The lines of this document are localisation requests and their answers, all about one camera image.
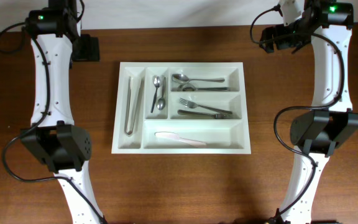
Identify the white plastic cutlery tray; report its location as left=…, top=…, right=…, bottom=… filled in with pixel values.
left=111, top=62, right=251, bottom=154

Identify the black left camera cable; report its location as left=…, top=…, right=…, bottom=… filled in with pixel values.
left=0, top=0, right=108, bottom=224

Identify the silver fork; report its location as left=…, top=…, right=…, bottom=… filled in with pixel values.
left=177, top=110, right=233, bottom=119
left=179, top=98, right=233, bottom=114

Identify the silver tablespoon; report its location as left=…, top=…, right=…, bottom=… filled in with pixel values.
left=177, top=84, right=229, bottom=91
left=172, top=73, right=225, bottom=84

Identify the pink white spoon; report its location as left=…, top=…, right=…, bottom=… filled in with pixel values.
left=155, top=132, right=207, bottom=148

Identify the small teaspoon dark handle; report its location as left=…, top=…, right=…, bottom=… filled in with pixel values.
left=150, top=76, right=162, bottom=113

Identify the black camera cable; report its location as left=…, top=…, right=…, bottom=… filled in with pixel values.
left=0, top=0, right=108, bottom=224
left=249, top=4, right=345, bottom=223

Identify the small silver teaspoon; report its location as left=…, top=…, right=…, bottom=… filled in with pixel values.
left=156, top=77, right=167, bottom=111

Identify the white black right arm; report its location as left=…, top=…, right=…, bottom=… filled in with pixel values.
left=256, top=1, right=358, bottom=223

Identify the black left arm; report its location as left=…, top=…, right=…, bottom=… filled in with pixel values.
left=21, top=1, right=106, bottom=223

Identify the black right camera cable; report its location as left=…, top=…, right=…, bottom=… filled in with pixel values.
left=249, top=4, right=345, bottom=223

